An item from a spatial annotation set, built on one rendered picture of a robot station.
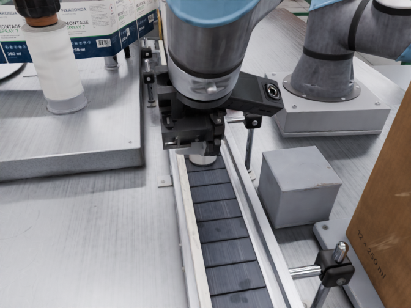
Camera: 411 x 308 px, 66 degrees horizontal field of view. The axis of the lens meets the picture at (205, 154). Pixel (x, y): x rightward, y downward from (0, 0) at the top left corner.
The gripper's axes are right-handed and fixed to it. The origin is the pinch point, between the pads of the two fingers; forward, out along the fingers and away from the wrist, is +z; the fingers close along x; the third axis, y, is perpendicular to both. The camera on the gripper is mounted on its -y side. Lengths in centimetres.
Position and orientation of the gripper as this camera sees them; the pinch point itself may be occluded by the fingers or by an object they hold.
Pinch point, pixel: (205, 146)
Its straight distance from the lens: 53.0
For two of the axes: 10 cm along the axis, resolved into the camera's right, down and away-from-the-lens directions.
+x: 1.4, 9.2, -3.7
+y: -9.9, 1.0, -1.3
